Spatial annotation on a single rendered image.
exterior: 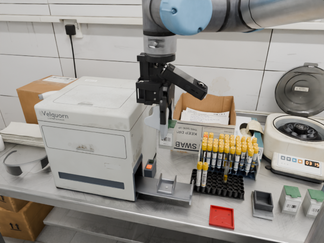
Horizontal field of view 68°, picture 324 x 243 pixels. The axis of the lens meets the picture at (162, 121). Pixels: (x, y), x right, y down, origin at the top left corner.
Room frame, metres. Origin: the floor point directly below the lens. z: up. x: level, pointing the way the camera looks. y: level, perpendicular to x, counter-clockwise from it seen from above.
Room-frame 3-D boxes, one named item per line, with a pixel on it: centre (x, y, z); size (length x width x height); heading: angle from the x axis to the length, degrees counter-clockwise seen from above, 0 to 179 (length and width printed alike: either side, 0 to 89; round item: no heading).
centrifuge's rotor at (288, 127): (0.79, -0.53, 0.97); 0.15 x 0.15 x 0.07
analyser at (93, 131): (0.69, 0.17, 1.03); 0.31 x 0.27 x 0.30; 77
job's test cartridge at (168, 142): (0.55, -0.02, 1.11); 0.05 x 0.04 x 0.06; 165
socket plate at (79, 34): (1.26, 0.44, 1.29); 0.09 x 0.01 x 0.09; 77
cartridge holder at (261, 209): (0.52, -0.30, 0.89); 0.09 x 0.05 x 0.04; 165
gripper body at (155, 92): (0.56, 0.01, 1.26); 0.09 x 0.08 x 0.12; 75
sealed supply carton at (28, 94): (1.09, 0.49, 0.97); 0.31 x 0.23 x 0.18; 70
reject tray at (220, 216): (0.48, -0.17, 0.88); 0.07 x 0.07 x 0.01; 77
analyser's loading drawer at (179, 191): (0.56, 0.01, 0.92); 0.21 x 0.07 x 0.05; 77
